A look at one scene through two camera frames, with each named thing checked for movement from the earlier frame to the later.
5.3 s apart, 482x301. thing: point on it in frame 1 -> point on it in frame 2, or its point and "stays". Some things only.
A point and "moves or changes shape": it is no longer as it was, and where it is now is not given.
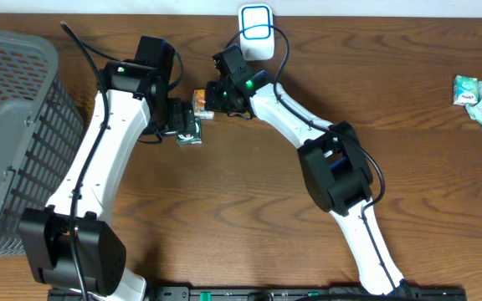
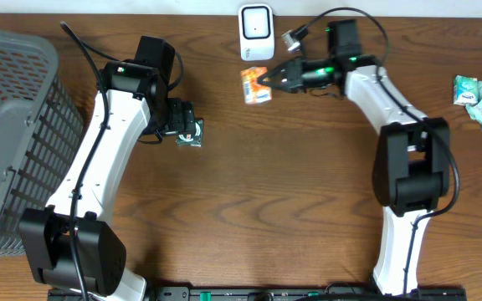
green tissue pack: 465,90 stays
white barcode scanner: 258,43 stays
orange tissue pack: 199,104 moves or changes shape
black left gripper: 187,122 stays
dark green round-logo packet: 194,138 stays
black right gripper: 211,103 -> 291,81
